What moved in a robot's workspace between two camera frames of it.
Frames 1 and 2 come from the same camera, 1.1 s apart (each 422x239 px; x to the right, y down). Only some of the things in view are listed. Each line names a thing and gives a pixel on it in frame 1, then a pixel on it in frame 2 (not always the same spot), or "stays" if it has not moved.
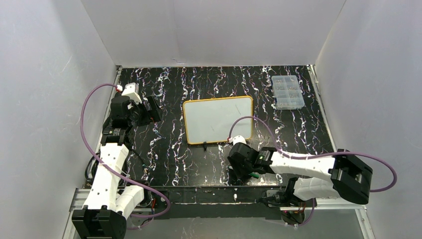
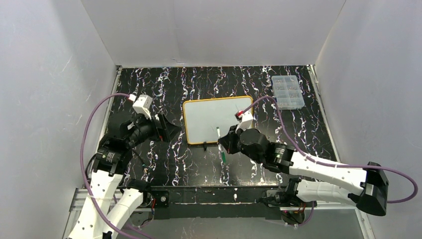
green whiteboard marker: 254,175 → 223,154
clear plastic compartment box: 287,92 stays
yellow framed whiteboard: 210,120 stays
